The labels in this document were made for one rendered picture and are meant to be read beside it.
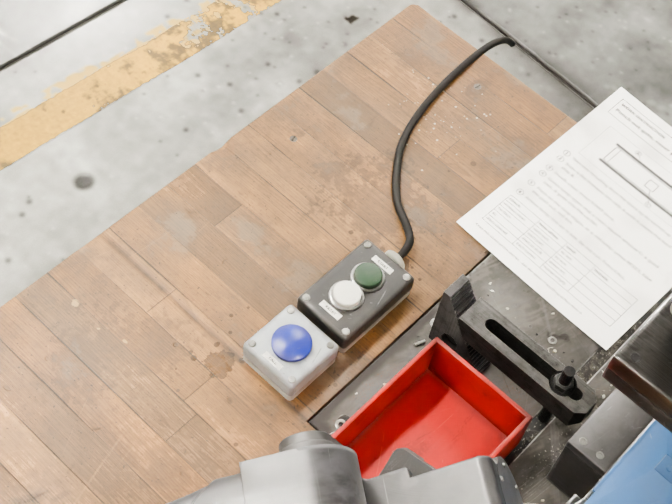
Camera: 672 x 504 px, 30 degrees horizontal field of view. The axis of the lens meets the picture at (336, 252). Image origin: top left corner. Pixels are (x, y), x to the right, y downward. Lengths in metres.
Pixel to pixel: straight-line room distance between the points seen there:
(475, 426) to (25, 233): 1.36
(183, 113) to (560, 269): 1.36
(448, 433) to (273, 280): 0.24
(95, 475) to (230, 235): 0.30
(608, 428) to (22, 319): 0.57
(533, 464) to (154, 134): 1.48
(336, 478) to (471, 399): 0.53
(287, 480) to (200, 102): 1.93
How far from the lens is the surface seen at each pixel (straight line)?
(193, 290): 1.28
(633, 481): 1.15
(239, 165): 1.37
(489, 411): 1.22
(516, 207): 1.38
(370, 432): 1.21
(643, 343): 1.04
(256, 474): 0.71
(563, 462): 1.19
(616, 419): 1.18
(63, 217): 2.43
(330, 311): 1.24
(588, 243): 1.38
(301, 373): 1.20
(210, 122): 2.56
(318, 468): 0.71
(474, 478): 0.73
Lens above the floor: 1.99
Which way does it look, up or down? 56 degrees down
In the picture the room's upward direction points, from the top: 11 degrees clockwise
